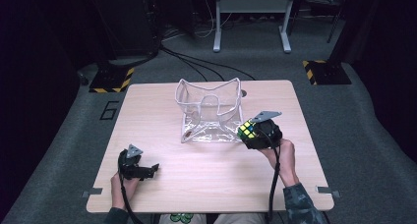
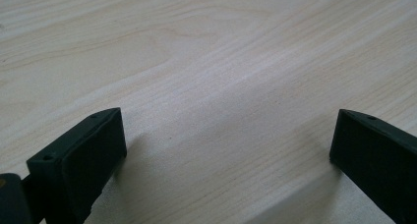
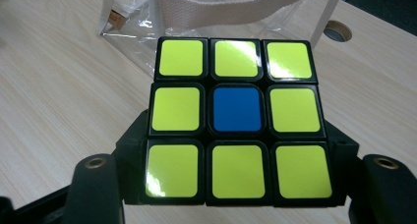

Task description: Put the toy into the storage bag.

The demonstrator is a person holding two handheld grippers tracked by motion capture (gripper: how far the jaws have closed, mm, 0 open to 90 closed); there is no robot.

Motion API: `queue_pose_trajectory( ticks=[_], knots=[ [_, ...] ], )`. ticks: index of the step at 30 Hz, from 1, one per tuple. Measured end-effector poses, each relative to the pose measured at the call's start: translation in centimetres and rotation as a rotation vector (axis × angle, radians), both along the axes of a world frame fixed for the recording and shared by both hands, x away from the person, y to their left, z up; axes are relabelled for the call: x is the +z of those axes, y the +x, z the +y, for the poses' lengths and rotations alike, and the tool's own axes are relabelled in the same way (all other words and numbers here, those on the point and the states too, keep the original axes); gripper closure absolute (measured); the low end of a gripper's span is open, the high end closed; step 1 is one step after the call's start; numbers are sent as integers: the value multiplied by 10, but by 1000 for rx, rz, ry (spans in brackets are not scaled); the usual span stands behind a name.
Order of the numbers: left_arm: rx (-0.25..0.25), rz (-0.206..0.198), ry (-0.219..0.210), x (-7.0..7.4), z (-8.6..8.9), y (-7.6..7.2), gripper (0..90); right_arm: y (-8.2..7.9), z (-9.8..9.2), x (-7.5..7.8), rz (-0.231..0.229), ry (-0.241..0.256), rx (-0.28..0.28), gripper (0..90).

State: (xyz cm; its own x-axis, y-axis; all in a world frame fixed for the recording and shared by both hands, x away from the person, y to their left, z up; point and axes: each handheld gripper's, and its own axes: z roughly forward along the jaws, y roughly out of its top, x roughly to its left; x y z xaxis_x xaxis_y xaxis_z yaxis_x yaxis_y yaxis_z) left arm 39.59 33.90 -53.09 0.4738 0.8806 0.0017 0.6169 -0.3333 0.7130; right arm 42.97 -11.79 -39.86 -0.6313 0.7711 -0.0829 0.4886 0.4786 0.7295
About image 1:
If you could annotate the black yellow striped stand base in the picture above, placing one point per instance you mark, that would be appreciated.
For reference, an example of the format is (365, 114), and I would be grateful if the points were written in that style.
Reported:
(113, 80)
(326, 72)

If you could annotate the person's left hand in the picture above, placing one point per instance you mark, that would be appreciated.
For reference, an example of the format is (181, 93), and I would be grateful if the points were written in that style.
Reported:
(126, 189)

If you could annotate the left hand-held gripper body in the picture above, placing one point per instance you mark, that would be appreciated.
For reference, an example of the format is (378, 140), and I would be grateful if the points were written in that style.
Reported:
(129, 158)

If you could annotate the multicoloured puzzle cube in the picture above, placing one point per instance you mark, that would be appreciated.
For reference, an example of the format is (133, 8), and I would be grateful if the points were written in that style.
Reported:
(247, 129)

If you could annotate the white metal stand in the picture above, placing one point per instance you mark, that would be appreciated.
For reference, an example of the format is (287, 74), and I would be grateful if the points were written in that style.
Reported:
(250, 4)

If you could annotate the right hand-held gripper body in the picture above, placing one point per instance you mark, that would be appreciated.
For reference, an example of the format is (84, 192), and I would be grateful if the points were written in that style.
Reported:
(267, 132)

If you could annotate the person's right hand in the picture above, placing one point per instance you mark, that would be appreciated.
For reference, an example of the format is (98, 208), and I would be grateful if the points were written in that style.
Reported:
(285, 158)

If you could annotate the grey table bracket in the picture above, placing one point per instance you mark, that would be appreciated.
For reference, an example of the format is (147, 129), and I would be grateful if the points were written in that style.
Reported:
(327, 190)
(92, 192)

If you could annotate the person's light printed clothing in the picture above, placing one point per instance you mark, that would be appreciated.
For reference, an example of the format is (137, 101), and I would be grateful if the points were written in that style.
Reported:
(196, 219)

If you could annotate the transparent plastic bag white trim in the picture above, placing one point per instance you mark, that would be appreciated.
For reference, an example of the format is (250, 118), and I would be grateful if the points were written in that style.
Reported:
(209, 119)

